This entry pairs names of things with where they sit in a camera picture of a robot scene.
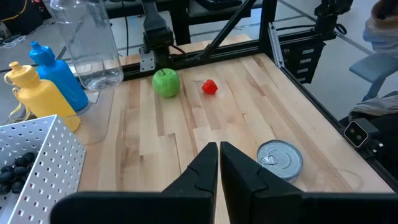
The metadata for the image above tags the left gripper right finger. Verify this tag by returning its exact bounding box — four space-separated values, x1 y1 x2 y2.
220 141 307 224

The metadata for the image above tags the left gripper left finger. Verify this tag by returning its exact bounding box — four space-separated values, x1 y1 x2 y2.
161 142 219 200

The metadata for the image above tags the blue plastic squeeze bottle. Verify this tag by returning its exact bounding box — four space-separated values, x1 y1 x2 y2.
29 41 90 112

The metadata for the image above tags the clear bottle with black cap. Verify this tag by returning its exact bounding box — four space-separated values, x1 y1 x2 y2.
49 0 125 91

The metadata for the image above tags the yellow plastic squeeze bottle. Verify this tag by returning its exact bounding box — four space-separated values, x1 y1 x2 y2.
3 61 82 133

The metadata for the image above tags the black toy grape bunch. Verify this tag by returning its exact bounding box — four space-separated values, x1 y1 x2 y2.
0 151 37 195

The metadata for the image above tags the blue solid white tuna can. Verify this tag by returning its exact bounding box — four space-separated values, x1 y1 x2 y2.
256 139 304 184

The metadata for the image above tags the small red toy cherry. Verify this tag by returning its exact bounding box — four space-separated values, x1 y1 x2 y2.
193 78 219 96

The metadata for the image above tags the green toy apple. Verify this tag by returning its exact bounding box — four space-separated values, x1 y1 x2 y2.
151 67 182 98

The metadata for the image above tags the clear plastic tray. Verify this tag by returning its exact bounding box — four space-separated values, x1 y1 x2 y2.
70 86 116 146

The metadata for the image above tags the black slotted box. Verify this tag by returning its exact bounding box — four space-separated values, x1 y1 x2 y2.
280 39 326 85

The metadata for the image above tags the white perforated metal basket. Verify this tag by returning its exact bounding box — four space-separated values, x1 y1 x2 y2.
0 114 87 224

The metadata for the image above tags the black side desk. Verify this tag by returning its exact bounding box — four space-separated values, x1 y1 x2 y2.
102 0 271 20

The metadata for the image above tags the blue grey chair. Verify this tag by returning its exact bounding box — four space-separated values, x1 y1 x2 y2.
348 52 398 102

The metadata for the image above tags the person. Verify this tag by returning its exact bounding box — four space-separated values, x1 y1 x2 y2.
363 0 398 58

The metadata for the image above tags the black aluminium table frame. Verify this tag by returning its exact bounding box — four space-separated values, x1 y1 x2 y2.
119 0 398 194

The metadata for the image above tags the black table-level camera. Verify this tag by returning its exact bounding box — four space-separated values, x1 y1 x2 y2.
343 117 384 158

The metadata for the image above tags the silver corner bracket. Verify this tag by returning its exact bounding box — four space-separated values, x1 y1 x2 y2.
139 46 155 73

